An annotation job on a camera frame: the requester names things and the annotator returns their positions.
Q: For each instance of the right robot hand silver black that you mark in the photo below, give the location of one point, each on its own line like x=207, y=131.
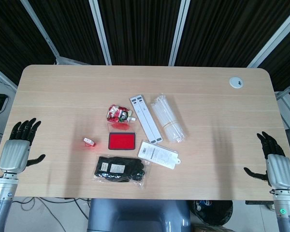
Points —
x=281, y=171

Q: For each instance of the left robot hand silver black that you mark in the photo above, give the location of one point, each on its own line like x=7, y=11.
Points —
x=13, y=154

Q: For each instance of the red white stamp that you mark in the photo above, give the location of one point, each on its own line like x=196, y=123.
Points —
x=89, y=141

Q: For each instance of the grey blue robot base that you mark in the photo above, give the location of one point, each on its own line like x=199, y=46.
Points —
x=135, y=215

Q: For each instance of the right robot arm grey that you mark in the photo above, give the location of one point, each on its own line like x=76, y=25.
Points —
x=286, y=212

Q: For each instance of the red ink pad clear lid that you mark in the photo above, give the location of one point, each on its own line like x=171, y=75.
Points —
x=121, y=141

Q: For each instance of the black power strip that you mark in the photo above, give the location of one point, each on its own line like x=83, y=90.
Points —
x=258, y=202

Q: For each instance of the black trash bin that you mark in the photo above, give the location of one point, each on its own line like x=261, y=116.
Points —
x=215, y=212

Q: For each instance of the black gloves in plastic bag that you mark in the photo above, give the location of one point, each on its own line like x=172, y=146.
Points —
x=122, y=168

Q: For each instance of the red snack pouch with spout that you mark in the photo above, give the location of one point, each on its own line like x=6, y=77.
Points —
x=117, y=113

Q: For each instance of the white flat retail package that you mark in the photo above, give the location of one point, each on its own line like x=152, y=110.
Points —
x=157, y=154

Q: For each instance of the clear bag of straws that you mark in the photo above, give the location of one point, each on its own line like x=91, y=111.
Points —
x=168, y=116

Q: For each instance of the white partition frame post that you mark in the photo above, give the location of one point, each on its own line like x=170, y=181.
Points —
x=178, y=31
x=42, y=31
x=275, y=39
x=100, y=31

